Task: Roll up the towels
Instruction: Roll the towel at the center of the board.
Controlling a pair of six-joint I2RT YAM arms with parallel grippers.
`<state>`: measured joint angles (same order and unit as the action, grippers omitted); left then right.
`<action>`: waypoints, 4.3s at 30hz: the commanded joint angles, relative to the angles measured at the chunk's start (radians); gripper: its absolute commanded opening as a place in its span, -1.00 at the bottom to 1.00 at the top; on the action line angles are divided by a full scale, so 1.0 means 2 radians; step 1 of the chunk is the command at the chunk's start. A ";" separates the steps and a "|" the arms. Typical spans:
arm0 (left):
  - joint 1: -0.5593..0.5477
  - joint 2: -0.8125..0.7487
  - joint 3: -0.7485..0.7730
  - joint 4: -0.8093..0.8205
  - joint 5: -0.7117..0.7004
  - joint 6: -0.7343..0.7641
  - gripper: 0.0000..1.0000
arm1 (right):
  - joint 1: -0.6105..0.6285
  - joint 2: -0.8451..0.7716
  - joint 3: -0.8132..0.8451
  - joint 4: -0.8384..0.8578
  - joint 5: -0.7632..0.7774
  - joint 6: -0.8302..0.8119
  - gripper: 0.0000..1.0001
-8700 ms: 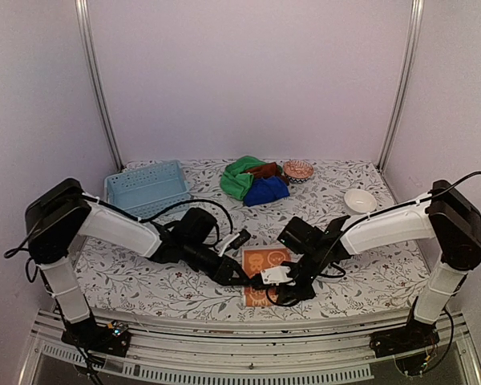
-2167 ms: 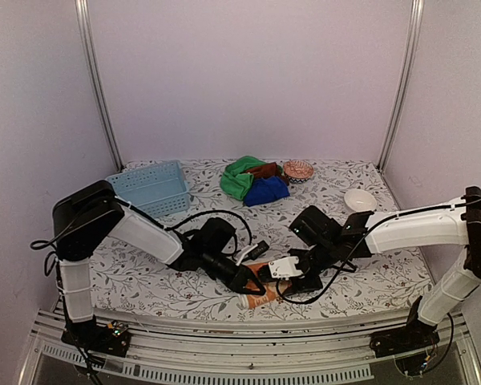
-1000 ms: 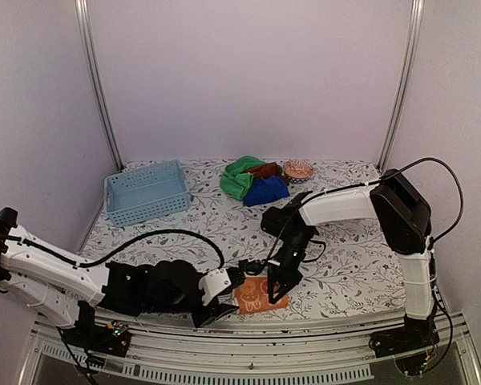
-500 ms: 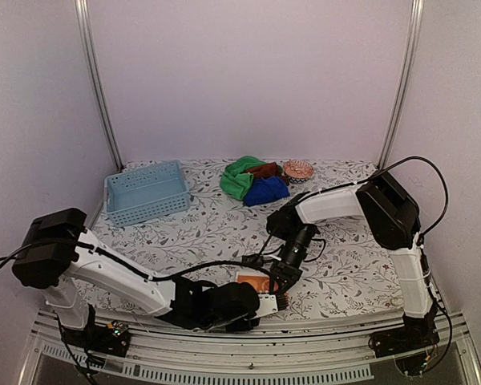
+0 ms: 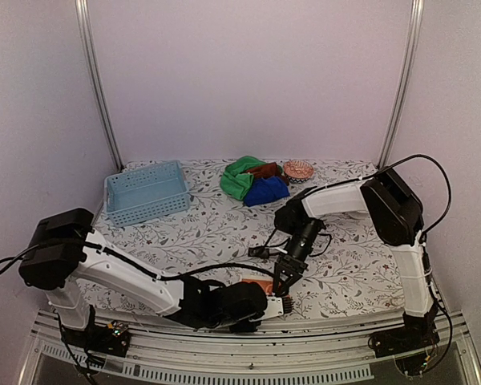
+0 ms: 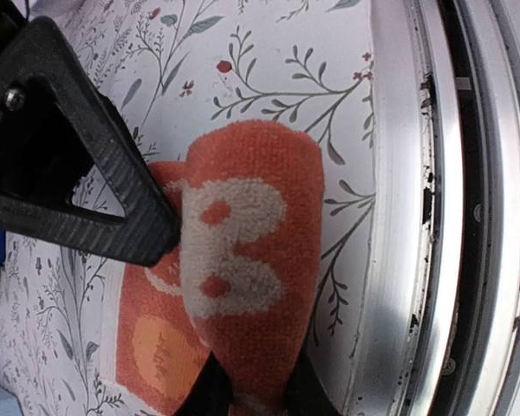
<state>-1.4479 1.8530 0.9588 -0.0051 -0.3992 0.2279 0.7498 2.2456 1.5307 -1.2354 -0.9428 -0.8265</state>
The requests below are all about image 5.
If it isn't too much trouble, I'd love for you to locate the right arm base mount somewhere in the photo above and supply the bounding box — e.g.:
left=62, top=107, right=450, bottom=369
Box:
left=367, top=313, right=439, bottom=377

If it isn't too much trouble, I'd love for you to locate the green towel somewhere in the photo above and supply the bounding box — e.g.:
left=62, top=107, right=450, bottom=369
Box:
left=220, top=156, right=265, bottom=201

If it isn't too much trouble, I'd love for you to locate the red patterned bowl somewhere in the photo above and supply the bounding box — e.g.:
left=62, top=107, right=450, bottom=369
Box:
left=283, top=160, right=314, bottom=184

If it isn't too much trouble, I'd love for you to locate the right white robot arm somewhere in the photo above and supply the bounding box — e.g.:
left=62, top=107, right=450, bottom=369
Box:
left=273, top=168, right=439, bottom=350

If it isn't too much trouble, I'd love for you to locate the dark red towel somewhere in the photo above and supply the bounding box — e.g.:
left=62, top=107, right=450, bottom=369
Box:
left=245, top=162, right=282, bottom=179

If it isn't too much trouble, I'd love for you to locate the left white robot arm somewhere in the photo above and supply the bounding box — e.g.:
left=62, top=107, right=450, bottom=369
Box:
left=18, top=209, right=282, bottom=348

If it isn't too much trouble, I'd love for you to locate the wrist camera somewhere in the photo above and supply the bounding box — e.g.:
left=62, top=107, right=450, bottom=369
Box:
left=248, top=245, right=287, bottom=259
left=259, top=296, right=293, bottom=321

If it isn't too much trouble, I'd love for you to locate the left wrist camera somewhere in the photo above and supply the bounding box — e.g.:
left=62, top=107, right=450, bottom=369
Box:
left=259, top=296, right=293, bottom=321

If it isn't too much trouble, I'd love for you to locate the light blue plastic basket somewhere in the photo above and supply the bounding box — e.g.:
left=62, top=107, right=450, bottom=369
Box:
left=104, top=160, right=190, bottom=227

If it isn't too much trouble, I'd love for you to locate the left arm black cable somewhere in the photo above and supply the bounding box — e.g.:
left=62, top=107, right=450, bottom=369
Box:
left=0, top=240, right=276, bottom=284

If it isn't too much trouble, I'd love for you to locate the left aluminium frame post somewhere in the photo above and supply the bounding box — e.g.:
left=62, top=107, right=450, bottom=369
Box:
left=75, top=0, right=124, bottom=171

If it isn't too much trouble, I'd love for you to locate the orange bunny towel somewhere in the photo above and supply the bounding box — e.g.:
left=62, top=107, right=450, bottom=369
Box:
left=241, top=278, right=273, bottom=296

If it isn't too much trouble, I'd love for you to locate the white bowl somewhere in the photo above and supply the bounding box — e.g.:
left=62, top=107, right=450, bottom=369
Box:
left=346, top=211, right=370, bottom=220

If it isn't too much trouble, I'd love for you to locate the blue towel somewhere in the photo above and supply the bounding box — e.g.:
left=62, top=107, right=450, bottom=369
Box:
left=244, top=176, right=289, bottom=207

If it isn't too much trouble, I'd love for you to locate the right aluminium frame post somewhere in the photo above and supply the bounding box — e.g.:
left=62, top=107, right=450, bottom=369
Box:
left=377, top=0, right=424, bottom=168

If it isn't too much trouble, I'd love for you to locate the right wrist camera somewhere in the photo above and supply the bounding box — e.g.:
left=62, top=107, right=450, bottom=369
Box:
left=248, top=245, right=287, bottom=259

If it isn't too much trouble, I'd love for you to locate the front aluminium rail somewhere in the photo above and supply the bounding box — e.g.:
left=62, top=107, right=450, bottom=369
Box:
left=18, top=308, right=481, bottom=385

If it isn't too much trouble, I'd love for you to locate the aluminium frame post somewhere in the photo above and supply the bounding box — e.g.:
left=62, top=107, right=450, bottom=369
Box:
left=377, top=0, right=424, bottom=168
left=75, top=0, right=124, bottom=171

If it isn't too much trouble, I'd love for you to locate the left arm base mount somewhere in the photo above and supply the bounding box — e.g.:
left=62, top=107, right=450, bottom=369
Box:
left=61, top=306, right=131, bottom=358

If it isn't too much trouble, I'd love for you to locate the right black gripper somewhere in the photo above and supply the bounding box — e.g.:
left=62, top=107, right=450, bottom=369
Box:
left=273, top=219, right=321, bottom=295

